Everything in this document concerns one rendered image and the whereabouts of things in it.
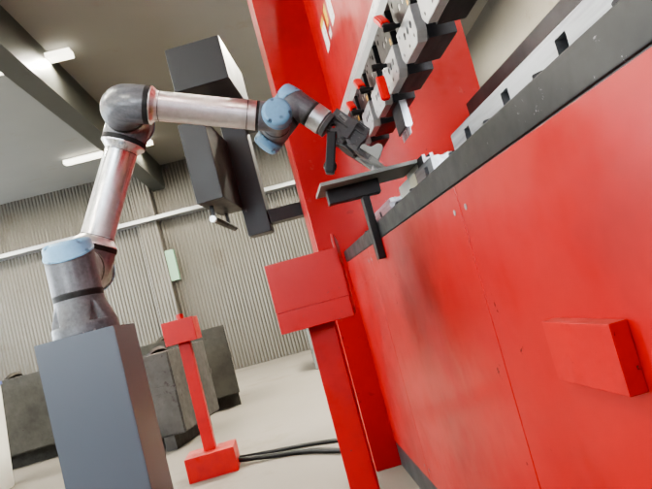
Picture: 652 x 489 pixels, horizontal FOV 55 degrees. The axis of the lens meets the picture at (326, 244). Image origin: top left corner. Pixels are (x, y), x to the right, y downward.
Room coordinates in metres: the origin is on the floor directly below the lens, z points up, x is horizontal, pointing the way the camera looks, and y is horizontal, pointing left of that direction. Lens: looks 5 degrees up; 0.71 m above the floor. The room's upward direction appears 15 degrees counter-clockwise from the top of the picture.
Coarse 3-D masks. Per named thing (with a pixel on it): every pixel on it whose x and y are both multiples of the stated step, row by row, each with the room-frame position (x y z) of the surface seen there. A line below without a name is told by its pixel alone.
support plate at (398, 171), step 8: (416, 160) 1.61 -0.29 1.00; (384, 168) 1.60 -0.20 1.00; (392, 168) 1.60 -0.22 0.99; (400, 168) 1.62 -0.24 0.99; (408, 168) 1.66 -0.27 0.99; (352, 176) 1.59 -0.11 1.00; (360, 176) 1.60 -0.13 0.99; (368, 176) 1.61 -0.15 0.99; (376, 176) 1.65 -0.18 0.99; (384, 176) 1.68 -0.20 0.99; (392, 176) 1.71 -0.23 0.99; (400, 176) 1.75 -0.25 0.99; (320, 184) 1.58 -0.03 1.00; (328, 184) 1.59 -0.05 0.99; (336, 184) 1.62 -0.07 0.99; (344, 184) 1.65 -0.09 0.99; (320, 192) 1.67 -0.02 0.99
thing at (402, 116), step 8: (400, 104) 1.65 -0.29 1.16; (392, 112) 1.75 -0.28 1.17; (400, 112) 1.67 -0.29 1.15; (408, 112) 1.65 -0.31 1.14; (400, 120) 1.69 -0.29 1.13; (408, 120) 1.65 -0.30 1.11; (400, 128) 1.71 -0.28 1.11; (408, 128) 1.66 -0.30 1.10; (400, 136) 1.75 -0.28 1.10; (408, 136) 1.68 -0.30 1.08
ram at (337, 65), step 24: (312, 0) 2.32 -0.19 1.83; (336, 0) 1.92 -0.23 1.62; (360, 0) 1.64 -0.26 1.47; (384, 0) 1.42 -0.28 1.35; (312, 24) 2.46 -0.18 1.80; (336, 24) 2.02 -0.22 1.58; (360, 24) 1.71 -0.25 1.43; (336, 48) 2.13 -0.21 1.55; (336, 72) 2.25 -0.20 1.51; (360, 72) 1.87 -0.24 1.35; (336, 96) 2.38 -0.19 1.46
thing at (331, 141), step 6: (330, 132) 1.67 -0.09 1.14; (330, 138) 1.67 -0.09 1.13; (336, 138) 1.71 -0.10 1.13; (330, 144) 1.67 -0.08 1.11; (330, 150) 1.67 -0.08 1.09; (330, 156) 1.67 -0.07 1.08; (330, 162) 1.67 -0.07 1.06; (324, 168) 1.69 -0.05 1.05; (330, 168) 1.67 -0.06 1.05; (336, 168) 1.69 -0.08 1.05; (330, 174) 1.70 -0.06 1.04
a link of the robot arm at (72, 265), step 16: (80, 240) 1.45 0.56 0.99; (48, 256) 1.43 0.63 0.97; (64, 256) 1.42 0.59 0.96; (80, 256) 1.43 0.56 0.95; (96, 256) 1.50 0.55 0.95; (48, 272) 1.43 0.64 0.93; (64, 272) 1.42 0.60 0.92; (80, 272) 1.43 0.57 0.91; (96, 272) 1.47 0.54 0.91; (64, 288) 1.42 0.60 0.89; (80, 288) 1.43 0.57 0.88
